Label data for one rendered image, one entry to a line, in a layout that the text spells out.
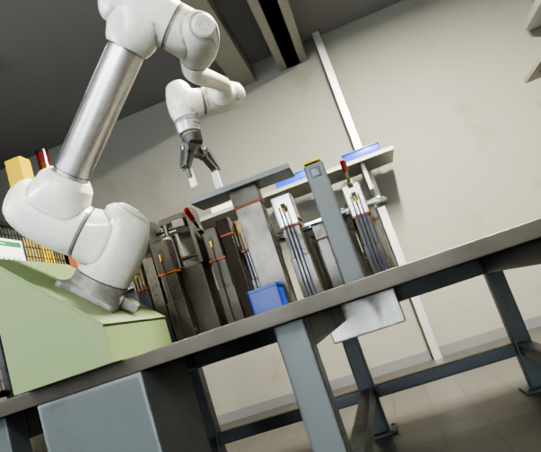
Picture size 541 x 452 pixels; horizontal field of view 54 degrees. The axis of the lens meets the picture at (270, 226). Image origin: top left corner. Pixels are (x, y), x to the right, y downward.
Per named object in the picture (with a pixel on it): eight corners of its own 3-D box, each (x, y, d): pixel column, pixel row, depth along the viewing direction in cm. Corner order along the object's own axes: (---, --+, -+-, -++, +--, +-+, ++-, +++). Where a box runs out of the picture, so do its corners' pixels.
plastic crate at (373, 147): (382, 159, 445) (378, 148, 447) (382, 152, 424) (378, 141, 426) (346, 172, 450) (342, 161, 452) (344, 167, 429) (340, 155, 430)
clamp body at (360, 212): (393, 276, 196) (360, 186, 203) (395, 274, 185) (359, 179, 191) (374, 282, 197) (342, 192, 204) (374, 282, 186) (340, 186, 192)
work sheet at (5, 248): (36, 299, 259) (21, 240, 264) (4, 299, 237) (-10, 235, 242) (32, 300, 259) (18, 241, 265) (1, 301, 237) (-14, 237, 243)
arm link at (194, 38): (222, 43, 154) (179, 20, 151) (234, 13, 136) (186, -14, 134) (204, 82, 151) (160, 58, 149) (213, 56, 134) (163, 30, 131)
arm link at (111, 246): (126, 293, 145) (161, 221, 146) (63, 266, 142) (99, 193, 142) (131, 284, 161) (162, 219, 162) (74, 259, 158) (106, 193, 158)
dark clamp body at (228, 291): (252, 323, 200) (222, 229, 207) (245, 325, 189) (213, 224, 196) (235, 329, 201) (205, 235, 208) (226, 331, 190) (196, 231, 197)
